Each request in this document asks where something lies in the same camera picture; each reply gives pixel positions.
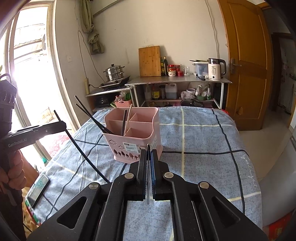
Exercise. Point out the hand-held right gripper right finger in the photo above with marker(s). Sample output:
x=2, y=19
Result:
x=153, y=171

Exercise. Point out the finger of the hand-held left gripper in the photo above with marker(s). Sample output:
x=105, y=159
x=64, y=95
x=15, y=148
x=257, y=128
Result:
x=53, y=131
x=27, y=130

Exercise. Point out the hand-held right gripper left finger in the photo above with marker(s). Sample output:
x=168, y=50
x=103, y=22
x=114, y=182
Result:
x=143, y=166

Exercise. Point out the pink plastic utensil basket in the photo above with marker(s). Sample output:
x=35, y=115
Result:
x=143, y=139

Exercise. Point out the light wooden chopstick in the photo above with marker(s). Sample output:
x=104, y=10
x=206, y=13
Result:
x=128, y=118

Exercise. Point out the person's left hand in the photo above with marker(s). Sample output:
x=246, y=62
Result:
x=17, y=171

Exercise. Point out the glass balcony door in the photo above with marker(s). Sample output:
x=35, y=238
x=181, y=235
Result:
x=34, y=81

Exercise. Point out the black smartphone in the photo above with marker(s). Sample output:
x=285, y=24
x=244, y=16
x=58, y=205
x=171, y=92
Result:
x=38, y=190

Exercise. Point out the beige power strip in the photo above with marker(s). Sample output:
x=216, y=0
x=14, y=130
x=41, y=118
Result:
x=87, y=86

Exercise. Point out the blue plaid blanket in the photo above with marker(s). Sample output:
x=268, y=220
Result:
x=203, y=143

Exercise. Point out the small pink basket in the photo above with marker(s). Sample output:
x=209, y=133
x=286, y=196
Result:
x=123, y=103

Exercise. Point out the brown sauce bottle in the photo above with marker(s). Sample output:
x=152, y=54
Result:
x=155, y=93

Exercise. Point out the white plastic bottle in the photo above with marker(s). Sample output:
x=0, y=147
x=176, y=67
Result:
x=148, y=92

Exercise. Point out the dark lidded jar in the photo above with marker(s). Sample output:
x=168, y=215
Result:
x=162, y=92

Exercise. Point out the black induction cooker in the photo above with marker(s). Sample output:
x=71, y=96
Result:
x=115, y=83

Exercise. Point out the black lidded pan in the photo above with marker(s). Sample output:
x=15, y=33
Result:
x=192, y=103

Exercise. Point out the white plastic jug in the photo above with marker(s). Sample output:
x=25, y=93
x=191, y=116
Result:
x=171, y=92

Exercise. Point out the steel steamer pot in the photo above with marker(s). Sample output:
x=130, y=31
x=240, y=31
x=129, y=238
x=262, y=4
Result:
x=113, y=73

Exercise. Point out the white purple bowl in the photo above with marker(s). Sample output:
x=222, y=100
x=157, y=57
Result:
x=190, y=93

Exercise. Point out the metal top side table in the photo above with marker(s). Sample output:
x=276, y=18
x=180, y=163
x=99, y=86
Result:
x=175, y=80

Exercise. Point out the bundle of plastic bags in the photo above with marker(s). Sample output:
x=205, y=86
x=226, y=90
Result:
x=203, y=91

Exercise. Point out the red lid jar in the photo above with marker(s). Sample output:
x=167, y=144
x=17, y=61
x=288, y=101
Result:
x=171, y=71

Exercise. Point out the hanging beige cloth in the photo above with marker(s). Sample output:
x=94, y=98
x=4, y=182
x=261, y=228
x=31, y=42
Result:
x=93, y=39

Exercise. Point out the dark glass bottle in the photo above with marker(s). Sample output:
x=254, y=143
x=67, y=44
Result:
x=165, y=67
x=162, y=68

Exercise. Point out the small red canister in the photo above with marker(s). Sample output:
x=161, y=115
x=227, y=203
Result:
x=180, y=73

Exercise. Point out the clear glass mug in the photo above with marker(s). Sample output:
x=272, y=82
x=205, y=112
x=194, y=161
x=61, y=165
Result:
x=187, y=71

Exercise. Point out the bamboo cutting board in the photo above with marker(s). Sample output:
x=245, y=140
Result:
x=149, y=61

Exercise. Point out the clear plastic storage container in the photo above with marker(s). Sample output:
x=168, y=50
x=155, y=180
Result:
x=200, y=68

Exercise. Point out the white electric kettle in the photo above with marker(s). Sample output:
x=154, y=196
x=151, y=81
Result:
x=214, y=70

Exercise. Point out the grey refrigerator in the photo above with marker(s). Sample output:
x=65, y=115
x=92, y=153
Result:
x=277, y=185

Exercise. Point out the wooden door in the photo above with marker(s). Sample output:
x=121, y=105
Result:
x=247, y=58

